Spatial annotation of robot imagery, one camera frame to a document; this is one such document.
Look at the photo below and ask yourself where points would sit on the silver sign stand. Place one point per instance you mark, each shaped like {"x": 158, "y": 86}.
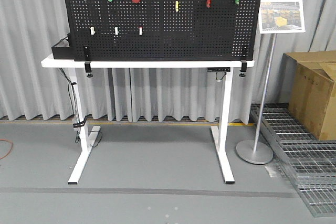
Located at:
{"x": 275, "y": 17}

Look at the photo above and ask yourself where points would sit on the desk height control panel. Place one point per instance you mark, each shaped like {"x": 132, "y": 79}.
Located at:
{"x": 226, "y": 69}

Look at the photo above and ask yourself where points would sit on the red toggle switch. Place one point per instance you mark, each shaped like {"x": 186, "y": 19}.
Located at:
{"x": 208, "y": 3}

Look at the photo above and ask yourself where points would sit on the white green rocker switch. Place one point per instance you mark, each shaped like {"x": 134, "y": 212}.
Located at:
{"x": 116, "y": 30}

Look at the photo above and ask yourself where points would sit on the right black clamp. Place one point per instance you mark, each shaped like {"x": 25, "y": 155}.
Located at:
{"x": 243, "y": 69}

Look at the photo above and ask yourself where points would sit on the white standing desk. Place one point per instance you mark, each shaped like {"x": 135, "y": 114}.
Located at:
{"x": 87, "y": 139}

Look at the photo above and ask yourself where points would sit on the cardboard box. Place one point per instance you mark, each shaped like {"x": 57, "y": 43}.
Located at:
{"x": 312, "y": 100}

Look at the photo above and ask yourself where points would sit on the black perforated pegboard panel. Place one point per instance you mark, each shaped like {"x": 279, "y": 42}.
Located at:
{"x": 195, "y": 33}

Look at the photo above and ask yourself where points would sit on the black box on desk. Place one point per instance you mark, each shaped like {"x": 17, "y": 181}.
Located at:
{"x": 64, "y": 49}

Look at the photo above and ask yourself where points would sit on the black clamp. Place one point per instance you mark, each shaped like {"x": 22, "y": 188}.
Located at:
{"x": 88, "y": 69}
{"x": 243, "y": 69}

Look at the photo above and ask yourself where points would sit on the yellow toggle switch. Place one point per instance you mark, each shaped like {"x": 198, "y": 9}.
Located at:
{"x": 177, "y": 6}

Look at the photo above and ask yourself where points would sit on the left black clamp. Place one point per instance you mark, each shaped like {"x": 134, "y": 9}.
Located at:
{"x": 88, "y": 69}

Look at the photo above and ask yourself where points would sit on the left white rocker switch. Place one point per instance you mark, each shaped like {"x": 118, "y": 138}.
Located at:
{"x": 92, "y": 30}

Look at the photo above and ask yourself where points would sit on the metal floor grating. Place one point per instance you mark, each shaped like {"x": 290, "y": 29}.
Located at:
{"x": 308, "y": 162}

